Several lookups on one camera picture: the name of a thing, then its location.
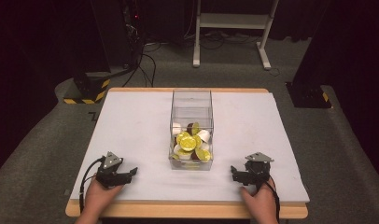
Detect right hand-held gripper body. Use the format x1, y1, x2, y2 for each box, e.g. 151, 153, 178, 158
240, 151, 274, 189

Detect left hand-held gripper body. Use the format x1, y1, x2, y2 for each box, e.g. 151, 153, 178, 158
95, 151, 125, 189

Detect person's left hand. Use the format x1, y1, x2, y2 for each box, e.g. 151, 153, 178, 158
84, 178, 125, 217

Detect person's right hand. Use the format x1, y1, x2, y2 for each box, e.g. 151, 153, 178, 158
240, 177, 277, 219

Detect white foam mat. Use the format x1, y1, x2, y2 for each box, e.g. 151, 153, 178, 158
69, 91, 311, 204

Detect pile of yellow-lid coffee capsules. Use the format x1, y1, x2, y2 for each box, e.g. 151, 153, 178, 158
171, 121, 213, 163

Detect wooden table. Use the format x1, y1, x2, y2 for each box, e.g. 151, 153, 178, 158
64, 87, 309, 220

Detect clear plastic box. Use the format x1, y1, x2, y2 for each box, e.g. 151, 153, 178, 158
168, 88, 215, 172

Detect black yellow striped stand base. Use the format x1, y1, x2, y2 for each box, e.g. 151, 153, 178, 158
63, 71, 112, 105

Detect dark curtain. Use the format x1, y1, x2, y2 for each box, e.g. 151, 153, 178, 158
0, 0, 111, 181
291, 0, 379, 180

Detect dark equipment rack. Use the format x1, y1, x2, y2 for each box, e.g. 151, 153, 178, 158
120, 0, 146, 69

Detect white metal stand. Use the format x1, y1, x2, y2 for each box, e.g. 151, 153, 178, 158
191, 0, 280, 71

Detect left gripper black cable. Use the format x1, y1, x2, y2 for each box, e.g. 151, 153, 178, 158
78, 156, 105, 215

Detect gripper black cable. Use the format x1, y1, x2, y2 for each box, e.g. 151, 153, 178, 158
78, 156, 105, 215
266, 175, 282, 224

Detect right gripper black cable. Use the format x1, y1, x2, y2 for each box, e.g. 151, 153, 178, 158
266, 175, 282, 224

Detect black floor cables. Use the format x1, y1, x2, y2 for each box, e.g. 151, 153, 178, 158
121, 43, 158, 89

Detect cables under white stand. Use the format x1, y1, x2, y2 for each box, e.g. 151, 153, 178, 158
183, 28, 260, 51

